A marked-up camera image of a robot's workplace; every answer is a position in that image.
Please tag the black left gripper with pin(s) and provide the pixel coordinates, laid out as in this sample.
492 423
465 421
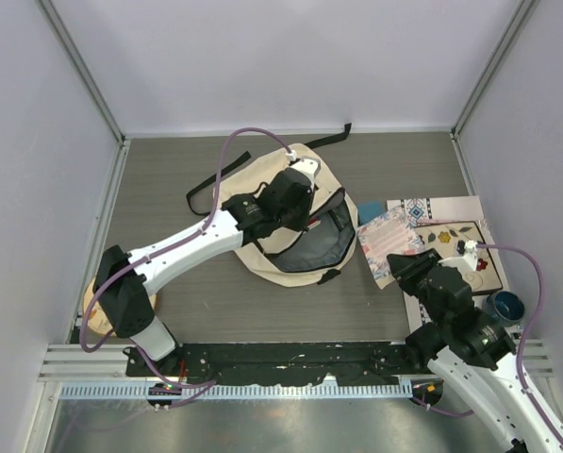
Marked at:
302 224

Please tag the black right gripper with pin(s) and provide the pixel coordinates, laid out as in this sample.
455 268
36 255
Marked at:
407 266

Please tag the floral pink paperback book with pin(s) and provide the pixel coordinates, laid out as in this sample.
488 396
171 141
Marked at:
389 233

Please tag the cream canvas backpack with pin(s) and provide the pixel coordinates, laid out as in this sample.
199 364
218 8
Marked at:
290 258

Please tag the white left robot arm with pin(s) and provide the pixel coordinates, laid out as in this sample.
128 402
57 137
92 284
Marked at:
125 281

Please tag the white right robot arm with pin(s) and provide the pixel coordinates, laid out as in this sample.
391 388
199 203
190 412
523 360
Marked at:
473 353

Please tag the square floral ceramic plate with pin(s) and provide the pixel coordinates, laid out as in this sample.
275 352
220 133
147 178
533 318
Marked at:
454 243

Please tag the small blue notebook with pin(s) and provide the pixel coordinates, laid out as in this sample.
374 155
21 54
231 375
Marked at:
368 211

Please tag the patterned white placemat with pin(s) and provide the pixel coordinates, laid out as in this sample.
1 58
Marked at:
452 209

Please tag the blue ceramic mug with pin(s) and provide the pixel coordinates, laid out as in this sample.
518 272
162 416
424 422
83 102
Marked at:
504 307

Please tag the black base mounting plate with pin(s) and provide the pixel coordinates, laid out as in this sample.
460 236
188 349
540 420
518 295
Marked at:
295 364

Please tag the round wooden painted plate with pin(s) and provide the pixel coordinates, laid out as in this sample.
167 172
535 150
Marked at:
97 311

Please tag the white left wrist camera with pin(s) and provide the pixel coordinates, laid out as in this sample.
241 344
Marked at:
307 166

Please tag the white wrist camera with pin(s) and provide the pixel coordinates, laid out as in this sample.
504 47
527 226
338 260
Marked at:
307 166
465 260

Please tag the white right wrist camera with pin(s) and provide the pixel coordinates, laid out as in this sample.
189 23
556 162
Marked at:
465 260

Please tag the white slotted cable duct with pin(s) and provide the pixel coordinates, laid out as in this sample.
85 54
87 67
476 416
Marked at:
328 389

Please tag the aluminium frame rail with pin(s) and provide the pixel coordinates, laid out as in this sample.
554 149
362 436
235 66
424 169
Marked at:
69 362

